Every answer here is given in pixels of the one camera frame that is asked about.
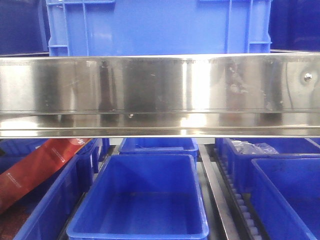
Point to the blue bin centre back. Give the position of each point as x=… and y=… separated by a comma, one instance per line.
x=160, y=145

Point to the blue bin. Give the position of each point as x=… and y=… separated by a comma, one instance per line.
x=43, y=212
x=143, y=197
x=286, y=197
x=160, y=145
x=239, y=166

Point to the blue bin centre front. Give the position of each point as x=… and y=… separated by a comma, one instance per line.
x=143, y=197

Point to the stainless steel shelf beam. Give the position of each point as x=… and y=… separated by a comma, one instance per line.
x=205, y=95

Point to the blue bin right back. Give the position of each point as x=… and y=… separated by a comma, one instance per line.
x=239, y=166

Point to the large blue crate upper shelf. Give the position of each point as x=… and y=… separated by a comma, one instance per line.
x=158, y=27

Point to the blue bin right front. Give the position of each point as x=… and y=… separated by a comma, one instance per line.
x=286, y=197

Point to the blue bin left lower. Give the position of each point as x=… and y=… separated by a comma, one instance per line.
x=43, y=212

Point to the clear plastic bag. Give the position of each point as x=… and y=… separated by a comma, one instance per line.
x=245, y=147

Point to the red flat package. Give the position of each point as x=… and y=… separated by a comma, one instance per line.
x=36, y=167

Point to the steel roller rail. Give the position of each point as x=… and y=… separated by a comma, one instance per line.
x=229, y=214

